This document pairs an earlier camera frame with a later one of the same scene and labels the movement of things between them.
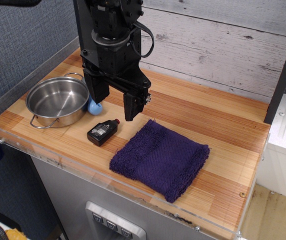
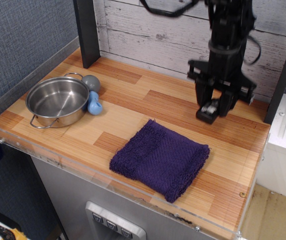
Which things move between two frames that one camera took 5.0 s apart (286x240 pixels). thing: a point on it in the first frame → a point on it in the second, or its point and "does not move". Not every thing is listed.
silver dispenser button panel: (103, 224) does not move
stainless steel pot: (62, 99) does not move
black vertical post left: (84, 24) does not move
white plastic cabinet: (281, 169) does not move
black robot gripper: (117, 66) → (224, 68)
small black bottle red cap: (102, 132) → (208, 111)
